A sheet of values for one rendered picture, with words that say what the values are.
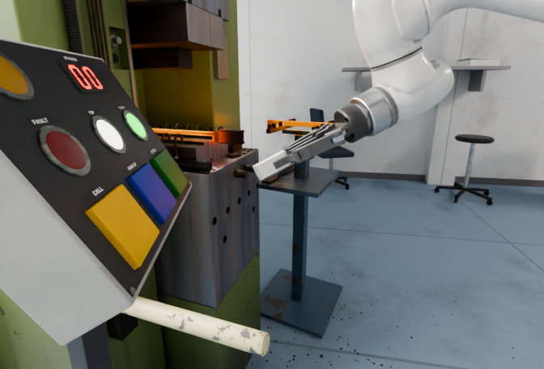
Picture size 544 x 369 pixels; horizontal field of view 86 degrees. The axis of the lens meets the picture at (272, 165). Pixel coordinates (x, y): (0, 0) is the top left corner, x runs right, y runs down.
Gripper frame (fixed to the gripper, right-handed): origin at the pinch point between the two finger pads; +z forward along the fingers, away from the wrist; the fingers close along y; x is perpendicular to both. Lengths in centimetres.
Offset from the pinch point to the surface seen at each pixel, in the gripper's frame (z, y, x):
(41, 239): 23.7, -29.1, 10.5
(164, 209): 18.0, -14.2, 5.0
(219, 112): 1, 73, 13
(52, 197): 21.6, -28.2, 13.1
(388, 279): -46, 94, -122
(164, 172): 17.1, -6.2, 8.7
